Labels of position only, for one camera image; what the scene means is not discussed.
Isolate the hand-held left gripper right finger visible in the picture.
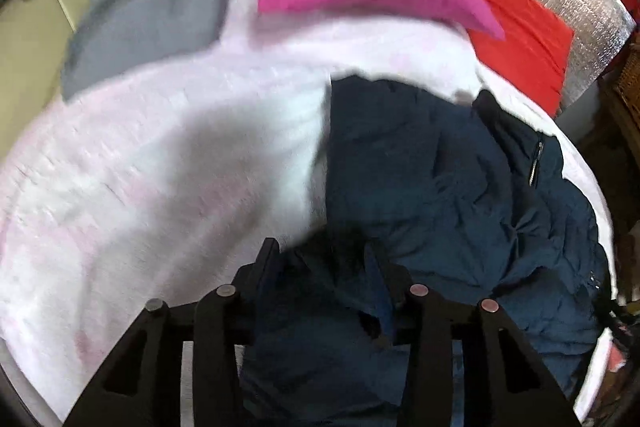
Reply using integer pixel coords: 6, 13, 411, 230
365, 243, 583, 427

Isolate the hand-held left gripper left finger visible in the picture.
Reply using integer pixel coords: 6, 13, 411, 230
62, 237, 282, 427

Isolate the navy blue zip jacket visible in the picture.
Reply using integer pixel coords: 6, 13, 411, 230
240, 74, 613, 427

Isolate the pink white fleece blanket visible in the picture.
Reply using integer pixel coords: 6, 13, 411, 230
0, 0, 616, 427

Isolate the red pillow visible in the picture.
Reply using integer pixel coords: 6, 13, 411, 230
467, 0, 575, 118

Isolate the beige sofa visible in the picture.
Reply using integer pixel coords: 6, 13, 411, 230
0, 0, 96, 108

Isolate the wicker basket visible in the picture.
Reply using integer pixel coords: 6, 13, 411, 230
612, 52, 640, 108

